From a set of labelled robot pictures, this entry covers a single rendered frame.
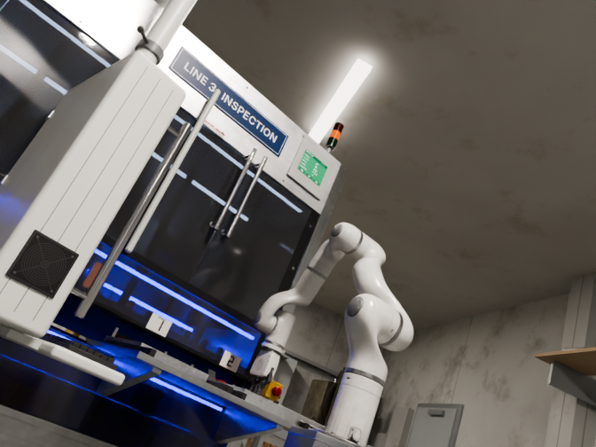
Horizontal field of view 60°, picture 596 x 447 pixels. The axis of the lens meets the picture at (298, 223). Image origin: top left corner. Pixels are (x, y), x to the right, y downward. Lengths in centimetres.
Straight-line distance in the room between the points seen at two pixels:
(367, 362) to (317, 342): 820
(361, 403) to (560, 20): 261
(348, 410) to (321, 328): 829
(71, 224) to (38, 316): 22
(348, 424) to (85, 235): 84
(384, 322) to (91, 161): 90
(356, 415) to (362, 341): 20
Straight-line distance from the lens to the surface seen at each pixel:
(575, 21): 351
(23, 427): 190
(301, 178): 237
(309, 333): 970
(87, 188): 135
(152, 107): 146
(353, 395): 151
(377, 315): 153
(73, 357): 135
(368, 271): 172
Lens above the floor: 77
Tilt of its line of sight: 23 degrees up
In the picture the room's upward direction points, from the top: 23 degrees clockwise
